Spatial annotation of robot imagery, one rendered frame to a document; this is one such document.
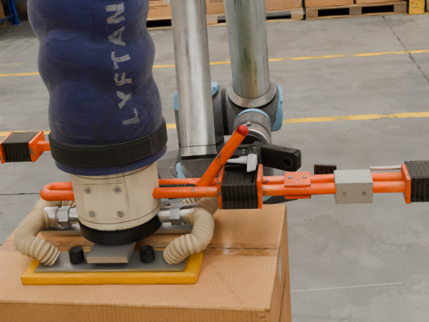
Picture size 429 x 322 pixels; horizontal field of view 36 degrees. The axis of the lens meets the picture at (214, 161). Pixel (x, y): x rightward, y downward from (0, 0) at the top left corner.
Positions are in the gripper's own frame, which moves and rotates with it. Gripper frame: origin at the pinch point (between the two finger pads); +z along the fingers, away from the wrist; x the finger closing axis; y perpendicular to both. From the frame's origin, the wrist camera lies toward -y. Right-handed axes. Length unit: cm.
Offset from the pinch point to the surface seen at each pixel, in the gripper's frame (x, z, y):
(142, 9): 35.7, 2.8, 17.2
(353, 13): -101, -708, -77
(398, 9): -100, -709, -130
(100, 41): 31.9, 9.0, 23.6
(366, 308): -107, -112, -33
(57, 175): -107, -257, 146
